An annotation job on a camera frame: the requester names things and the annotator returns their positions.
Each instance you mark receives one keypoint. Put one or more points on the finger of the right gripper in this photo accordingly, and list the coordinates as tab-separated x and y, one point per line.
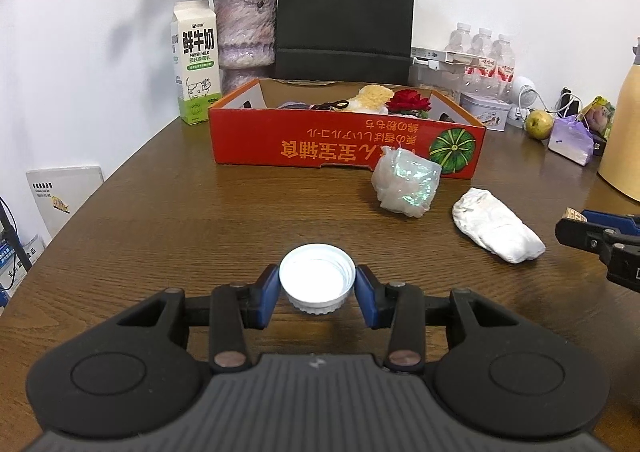
580	235
626	224

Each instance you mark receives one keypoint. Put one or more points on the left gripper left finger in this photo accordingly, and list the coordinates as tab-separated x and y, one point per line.
235	308

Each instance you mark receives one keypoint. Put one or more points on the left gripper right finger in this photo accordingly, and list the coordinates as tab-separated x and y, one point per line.
399	307

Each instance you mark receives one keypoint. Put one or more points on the white plastic lid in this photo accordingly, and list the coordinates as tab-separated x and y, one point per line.
317	277

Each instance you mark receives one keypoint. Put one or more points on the red fabric rose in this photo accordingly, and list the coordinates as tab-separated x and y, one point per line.
409	102

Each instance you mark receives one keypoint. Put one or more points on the yellow white plush toy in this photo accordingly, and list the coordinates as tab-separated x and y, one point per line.
371	99

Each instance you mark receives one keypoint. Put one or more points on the lavender woven drawstring bag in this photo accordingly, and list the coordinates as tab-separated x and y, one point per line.
294	105

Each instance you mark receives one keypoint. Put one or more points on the small yellow block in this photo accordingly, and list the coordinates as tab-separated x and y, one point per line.
573	214

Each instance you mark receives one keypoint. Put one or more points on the yellow thermos jug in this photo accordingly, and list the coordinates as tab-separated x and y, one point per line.
620	163

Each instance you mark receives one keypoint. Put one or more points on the purple tissue pack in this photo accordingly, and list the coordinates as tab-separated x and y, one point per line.
571	138

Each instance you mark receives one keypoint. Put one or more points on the white crumpled cloth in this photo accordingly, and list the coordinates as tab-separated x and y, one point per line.
492	225

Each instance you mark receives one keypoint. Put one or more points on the snack packet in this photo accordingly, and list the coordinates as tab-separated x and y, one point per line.
599	116

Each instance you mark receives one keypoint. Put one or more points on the green apple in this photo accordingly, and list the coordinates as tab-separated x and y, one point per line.
538	124

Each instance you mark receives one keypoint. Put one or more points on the iridescent wrapped bundle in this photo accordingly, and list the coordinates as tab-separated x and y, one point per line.
405	183

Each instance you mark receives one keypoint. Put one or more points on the white tin box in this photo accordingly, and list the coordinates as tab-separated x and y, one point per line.
491	112

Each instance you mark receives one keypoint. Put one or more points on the red cardboard pumpkin box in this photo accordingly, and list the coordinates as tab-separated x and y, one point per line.
247	129

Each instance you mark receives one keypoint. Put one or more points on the water bottle right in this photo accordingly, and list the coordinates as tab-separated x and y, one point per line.
504	56

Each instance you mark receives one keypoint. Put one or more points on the water bottle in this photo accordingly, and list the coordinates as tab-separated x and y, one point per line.
460	39
504	56
481	47

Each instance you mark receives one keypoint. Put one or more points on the clear seed container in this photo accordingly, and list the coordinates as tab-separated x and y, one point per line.
431	74

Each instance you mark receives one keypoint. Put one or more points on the water bottle middle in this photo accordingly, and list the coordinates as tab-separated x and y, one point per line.
481	47

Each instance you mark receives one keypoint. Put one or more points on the blue paper bag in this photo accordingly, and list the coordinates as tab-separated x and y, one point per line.
12	270

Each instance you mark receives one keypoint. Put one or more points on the water bottle left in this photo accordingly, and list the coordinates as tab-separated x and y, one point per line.
460	39

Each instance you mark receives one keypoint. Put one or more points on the black tripod stand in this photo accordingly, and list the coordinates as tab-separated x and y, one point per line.
9	234

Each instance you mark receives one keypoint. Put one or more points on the white flat box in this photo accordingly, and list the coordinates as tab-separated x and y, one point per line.
444	56

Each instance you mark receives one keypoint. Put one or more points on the white green milk carton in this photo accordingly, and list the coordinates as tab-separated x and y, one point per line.
194	49

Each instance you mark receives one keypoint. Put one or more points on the purple textured vase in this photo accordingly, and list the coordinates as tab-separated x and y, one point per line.
246	32

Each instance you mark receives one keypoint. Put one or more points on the black paper shopping bag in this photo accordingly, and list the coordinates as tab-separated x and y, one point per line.
344	40

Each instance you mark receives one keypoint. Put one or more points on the white round camera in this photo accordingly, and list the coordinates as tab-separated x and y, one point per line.
524	97

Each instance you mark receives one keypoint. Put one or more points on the white panel on wall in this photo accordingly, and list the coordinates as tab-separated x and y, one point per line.
60	192

